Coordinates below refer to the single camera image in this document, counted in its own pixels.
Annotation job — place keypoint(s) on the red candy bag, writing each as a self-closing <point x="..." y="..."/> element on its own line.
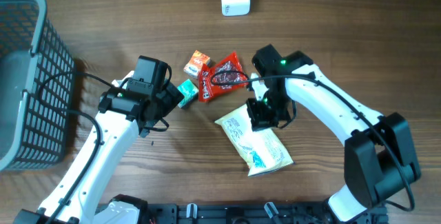
<point x="221" y="78"/>

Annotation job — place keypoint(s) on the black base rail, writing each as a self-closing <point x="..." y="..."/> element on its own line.
<point x="295" y="213"/>

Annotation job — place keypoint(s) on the teal small box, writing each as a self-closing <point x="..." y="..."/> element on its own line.
<point x="189" y="91"/>

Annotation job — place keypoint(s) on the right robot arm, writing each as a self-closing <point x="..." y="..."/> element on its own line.
<point x="379" y="154"/>

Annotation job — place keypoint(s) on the orange small box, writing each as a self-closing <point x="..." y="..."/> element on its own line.
<point x="194" y="65"/>

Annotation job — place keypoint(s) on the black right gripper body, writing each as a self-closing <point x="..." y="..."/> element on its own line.
<point x="269" y="109"/>

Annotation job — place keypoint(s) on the grey plastic basket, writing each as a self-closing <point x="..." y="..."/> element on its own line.
<point x="36" y="69"/>

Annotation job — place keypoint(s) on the yellow snack bag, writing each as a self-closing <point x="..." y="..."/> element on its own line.
<point x="262" y="151"/>

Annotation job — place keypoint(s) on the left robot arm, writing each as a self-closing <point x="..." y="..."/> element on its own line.
<point x="131" y="108"/>

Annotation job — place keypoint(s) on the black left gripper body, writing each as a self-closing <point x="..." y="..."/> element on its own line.
<point x="168" y="98"/>

